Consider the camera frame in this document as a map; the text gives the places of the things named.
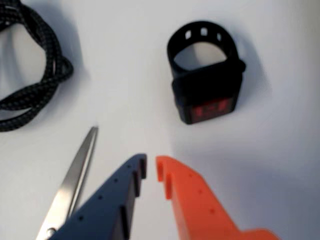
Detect black braided cable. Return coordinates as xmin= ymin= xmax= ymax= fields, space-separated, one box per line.
xmin=0 ymin=0 xmax=75 ymax=133

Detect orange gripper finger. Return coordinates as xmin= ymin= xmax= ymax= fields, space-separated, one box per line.
xmin=155 ymin=154 xmax=282 ymax=240

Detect blue-grey gripper finger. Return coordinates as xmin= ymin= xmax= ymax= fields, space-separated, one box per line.
xmin=46 ymin=153 xmax=148 ymax=240

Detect scissors with blue handles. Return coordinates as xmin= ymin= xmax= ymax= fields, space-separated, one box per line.
xmin=34 ymin=126 xmax=100 ymax=240

